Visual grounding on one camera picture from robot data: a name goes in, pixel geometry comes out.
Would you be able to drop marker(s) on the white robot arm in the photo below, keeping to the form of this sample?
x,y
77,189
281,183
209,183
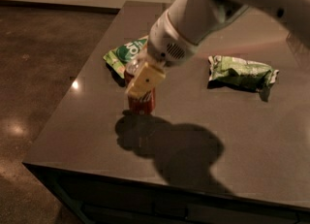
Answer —
x,y
194,20

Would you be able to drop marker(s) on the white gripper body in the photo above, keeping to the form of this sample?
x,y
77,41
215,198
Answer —
x,y
168,44

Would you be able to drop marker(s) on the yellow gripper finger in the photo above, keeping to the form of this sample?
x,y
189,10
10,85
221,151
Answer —
x,y
145,79

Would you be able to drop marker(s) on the crumpled green chip bag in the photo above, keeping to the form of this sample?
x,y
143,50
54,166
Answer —
x,y
247,74

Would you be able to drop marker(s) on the green chip bag with logo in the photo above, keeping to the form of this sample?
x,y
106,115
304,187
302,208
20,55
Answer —
x,y
117,58

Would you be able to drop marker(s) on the red coke can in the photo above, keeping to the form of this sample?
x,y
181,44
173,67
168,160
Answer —
x,y
144,105

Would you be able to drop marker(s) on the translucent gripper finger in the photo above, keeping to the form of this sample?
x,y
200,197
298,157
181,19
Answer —
x,y
133,65

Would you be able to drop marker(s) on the dark table cabinet base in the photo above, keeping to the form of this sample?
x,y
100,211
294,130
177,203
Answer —
x,y
95,199

